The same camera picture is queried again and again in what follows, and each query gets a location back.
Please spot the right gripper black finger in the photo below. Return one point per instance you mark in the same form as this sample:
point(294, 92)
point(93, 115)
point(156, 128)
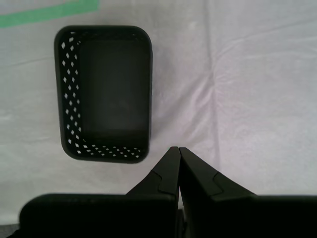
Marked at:
point(99, 215)
point(247, 218)

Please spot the black perforated plastic basket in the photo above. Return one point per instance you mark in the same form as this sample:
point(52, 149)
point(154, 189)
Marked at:
point(114, 94)

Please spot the green tape strip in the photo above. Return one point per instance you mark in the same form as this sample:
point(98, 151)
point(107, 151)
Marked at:
point(49, 14)

